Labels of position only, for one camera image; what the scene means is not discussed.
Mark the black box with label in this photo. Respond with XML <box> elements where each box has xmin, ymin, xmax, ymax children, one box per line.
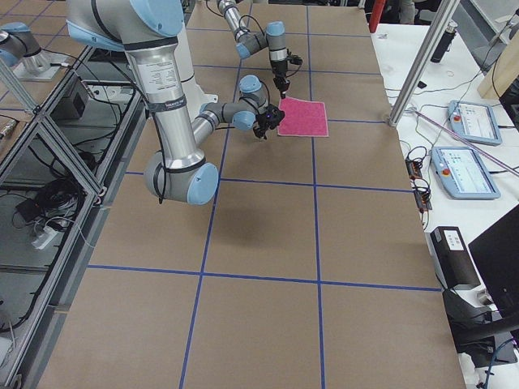
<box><xmin>429</xmin><ymin>226</ymin><xmax>481</xmax><ymax>290</ymax></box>

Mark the black cylinder bottle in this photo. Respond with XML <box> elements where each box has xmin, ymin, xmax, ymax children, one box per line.
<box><xmin>430</xmin><ymin>20</ymin><xmax>458</xmax><ymax>63</ymax></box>

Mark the black monitor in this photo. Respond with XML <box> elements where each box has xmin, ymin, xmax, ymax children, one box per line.
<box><xmin>469</xmin><ymin>206</ymin><xmax>518</xmax><ymax>315</ymax></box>

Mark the far teach pendant tablet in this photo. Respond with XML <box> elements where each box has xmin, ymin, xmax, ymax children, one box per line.
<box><xmin>448</xmin><ymin>100</ymin><xmax>502</xmax><ymax>146</ymax></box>

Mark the black power adapter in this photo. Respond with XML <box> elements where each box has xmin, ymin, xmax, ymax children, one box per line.
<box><xmin>15</xmin><ymin>199</ymin><xmax>43</xmax><ymax>223</ymax></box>

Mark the white power strip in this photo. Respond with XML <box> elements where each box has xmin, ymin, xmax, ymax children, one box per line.
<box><xmin>32</xmin><ymin>226</ymin><xmax>58</xmax><ymax>250</ymax></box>

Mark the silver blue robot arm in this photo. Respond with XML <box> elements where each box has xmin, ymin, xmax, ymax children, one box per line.
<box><xmin>66</xmin><ymin>1</ymin><xmax>285</xmax><ymax>205</ymax></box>
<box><xmin>217</xmin><ymin>0</ymin><xmax>290</xmax><ymax>99</ymax></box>

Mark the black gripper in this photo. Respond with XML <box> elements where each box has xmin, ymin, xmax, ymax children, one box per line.
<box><xmin>252</xmin><ymin>105</ymin><xmax>285</xmax><ymax>140</ymax></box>
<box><xmin>270</xmin><ymin>60</ymin><xmax>290</xmax><ymax>99</ymax></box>

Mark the pink grey microfibre towel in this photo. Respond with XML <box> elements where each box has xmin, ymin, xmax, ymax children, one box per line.
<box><xmin>277</xmin><ymin>97</ymin><xmax>328</xmax><ymax>138</ymax></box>

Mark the teach pendant tablet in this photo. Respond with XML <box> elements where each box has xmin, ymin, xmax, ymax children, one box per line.
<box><xmin>448</xmin><ymin>100</ymin><xmax>502</xmax><ymax>146</ymax></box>
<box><xmin>431</xmin><ymin>147</ymin><xmax>500</xmax><ymax>200</ymax></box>

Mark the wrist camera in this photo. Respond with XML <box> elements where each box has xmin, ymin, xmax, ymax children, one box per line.
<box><xmin>287</xmin><ymin>55</ymin><xmax>302</xmax><ymax>66</ymax></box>

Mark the aluminium frame post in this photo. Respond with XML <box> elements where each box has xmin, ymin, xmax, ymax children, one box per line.
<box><xmin>387</xmin><ymin>0</ymin><xmax>460</xmax><ymax>127</ymax></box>

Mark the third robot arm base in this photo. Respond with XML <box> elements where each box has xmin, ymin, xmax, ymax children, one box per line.
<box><xmin>1</xmin><ymin>22</ymin><xmax>60</xmax><ymax>82</ymax></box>

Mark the near teach pendant tablet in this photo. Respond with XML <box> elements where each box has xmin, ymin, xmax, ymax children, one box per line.
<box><xmin>431</xmin><ymin>147</ymin><xmax>500</xmax><ymax>200</ymax></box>

